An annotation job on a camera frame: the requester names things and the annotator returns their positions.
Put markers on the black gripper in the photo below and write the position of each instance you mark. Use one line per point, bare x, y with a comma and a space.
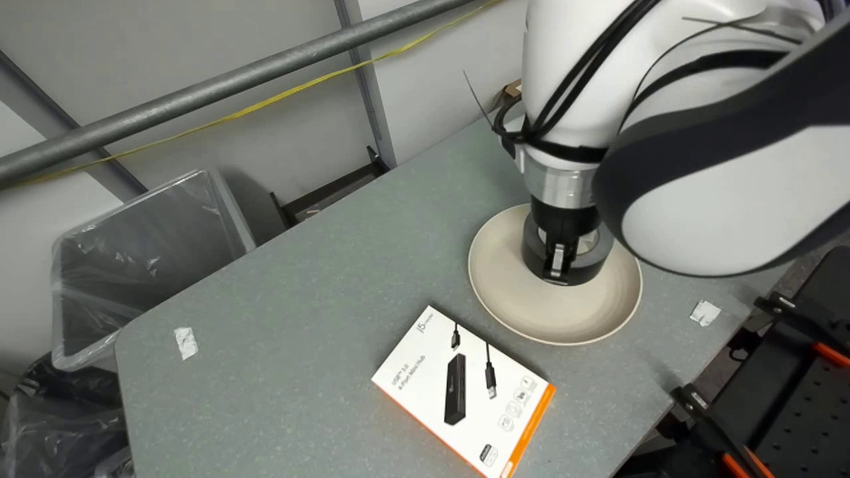
566, 227

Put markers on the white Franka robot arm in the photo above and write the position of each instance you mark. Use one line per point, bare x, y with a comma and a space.
708, 204

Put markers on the cream round plate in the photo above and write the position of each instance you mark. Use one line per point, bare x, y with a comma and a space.
549, 309

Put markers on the white tape mark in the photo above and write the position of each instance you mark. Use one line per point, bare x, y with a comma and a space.
186, 345

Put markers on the orange and white product box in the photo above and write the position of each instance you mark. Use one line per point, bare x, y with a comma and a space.
443, 381

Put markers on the orange and black clamp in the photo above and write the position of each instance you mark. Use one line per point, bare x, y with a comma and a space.
801, 333
718, 428

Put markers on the black perforated board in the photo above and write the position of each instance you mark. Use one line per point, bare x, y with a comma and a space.
813, 416

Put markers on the long grey metal pole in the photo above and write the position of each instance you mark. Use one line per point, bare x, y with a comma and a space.
221, 88

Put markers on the bin with clear plastic bag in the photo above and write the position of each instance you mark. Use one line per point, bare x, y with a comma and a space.
141, 257

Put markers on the slanted grey metal strut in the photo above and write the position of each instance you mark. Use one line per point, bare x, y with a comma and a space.
63, 123

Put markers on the black plastic bag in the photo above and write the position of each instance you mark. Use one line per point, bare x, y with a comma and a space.
55, 426

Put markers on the black frame bar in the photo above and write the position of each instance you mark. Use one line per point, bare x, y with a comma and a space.
334, 189

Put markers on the upright grey metal post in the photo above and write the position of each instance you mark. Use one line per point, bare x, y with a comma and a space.
372, 98

